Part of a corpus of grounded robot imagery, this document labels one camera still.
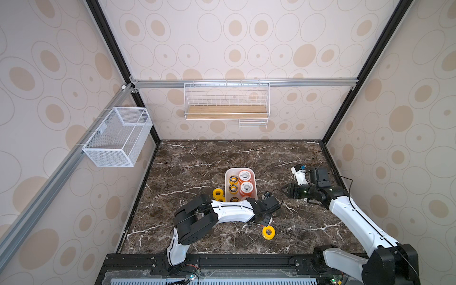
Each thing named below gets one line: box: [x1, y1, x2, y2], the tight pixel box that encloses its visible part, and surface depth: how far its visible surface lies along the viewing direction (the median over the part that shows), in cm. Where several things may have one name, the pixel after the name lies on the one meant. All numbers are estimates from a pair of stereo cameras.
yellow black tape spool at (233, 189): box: [228, 184, 239, 195], surface depth 97 cm
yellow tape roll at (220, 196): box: [214, 194, 227, 203], surface depth 94 cm
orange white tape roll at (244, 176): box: [238, 169, 253, 183], surface depth 99 cm
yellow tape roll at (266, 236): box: [261, 225, 275, 241], surface depth 83 cm
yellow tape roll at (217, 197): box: [211, 188, 227, 203], surface depth 95 cm
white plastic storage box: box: [225, 167, 258, 202], surface depth 98 cm
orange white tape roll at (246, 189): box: [239, 181, 254, 197], surface depth 94 cm
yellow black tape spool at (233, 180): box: [229, 175, 239, 185], surface depth 101 cm
